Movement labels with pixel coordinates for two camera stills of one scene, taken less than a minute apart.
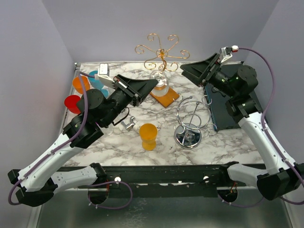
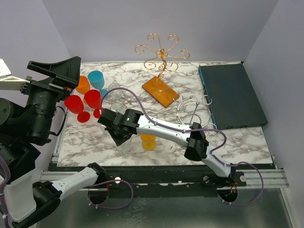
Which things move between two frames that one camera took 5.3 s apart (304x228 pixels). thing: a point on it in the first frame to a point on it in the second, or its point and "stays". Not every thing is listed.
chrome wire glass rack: (192, 117) stays
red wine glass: (70, 102) stays
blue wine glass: (97, 84) stays
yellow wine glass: (148, 132) stays
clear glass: (161, 89) to (125, 147)
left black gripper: (136, 90) to (69, 70)
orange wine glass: (77, 85) stays
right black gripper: (197, 72) to (117, 141)
